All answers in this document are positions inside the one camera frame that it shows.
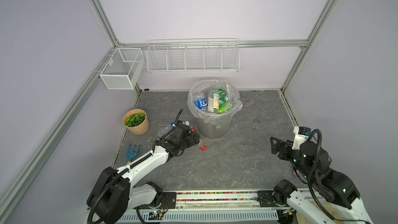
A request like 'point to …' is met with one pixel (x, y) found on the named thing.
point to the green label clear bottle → (222, 109)
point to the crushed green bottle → (223, 96)
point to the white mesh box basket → (123, 70)
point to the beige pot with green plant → (136, 120)
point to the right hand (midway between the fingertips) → (280, 141)
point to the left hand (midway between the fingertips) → (194, 140)
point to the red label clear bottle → (203, 142)
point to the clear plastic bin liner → (202, 86)
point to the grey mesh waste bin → (217, 128)
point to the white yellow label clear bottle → (213, 96)
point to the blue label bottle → (200, 101)
